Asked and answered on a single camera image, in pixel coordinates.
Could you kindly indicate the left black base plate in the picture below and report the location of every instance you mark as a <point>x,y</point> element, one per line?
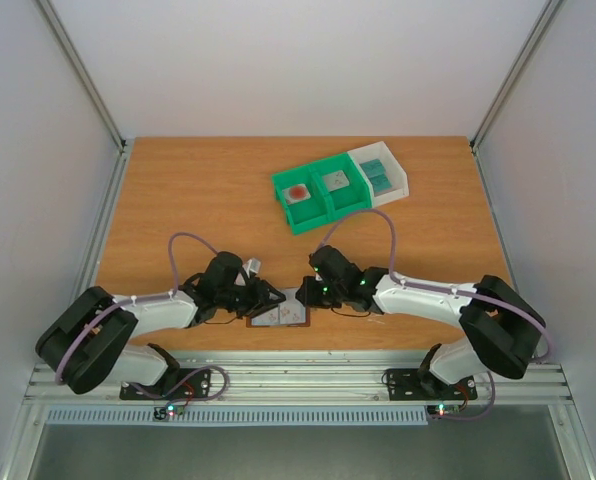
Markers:
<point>193,385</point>

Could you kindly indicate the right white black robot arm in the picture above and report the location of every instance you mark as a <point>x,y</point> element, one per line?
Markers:
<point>500,330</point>

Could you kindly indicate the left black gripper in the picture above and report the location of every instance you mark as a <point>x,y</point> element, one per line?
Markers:
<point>261,297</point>

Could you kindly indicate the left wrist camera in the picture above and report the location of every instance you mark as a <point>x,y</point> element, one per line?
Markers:
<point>252,267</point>

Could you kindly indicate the white card with red print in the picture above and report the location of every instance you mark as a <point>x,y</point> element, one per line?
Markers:
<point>287,315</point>

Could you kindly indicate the aluminium front rail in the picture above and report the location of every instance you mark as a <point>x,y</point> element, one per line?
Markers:
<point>310,378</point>

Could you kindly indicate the aluminium frame post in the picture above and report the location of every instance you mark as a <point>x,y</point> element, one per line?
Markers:
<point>58,30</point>
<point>529,48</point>

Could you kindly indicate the grey slotted cable duct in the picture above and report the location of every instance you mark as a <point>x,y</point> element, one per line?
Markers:
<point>238,416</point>

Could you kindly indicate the left circuit board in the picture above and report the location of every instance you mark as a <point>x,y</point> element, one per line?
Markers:
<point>170,411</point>

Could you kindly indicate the green middle bin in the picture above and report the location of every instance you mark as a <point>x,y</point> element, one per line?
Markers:
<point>347,200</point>

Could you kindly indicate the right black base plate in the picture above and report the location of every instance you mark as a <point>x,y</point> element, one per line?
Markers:
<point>408,384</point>

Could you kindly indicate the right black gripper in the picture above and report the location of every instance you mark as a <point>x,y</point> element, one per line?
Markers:
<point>316,293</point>

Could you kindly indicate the right circuit board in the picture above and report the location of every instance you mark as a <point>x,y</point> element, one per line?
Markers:
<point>444,410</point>

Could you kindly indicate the grey card with red dot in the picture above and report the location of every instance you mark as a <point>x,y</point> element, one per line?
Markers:
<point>296,194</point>

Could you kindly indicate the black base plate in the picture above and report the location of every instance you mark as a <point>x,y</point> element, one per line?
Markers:
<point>408,384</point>
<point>193,385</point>

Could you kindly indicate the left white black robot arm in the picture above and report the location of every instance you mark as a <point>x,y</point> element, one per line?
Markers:
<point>89,343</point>

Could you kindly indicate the right aluminium frame post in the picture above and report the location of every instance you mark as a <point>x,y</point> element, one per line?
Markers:
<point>529,48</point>

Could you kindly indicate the green left bin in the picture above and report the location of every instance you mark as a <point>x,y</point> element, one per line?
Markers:
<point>310,211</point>

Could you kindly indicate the circuit board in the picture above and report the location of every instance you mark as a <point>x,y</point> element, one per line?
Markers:
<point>444,410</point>
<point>170,411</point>

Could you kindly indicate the brown leather card holder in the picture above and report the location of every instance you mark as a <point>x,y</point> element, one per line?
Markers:
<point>291,298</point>

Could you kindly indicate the left aluminium frame post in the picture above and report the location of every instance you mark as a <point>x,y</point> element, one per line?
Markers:
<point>58,30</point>

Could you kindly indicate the teal card in white bin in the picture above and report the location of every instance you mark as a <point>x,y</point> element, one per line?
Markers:
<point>380,184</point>

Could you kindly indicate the green bin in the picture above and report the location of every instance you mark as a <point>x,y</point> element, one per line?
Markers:
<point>310,211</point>
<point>347,200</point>

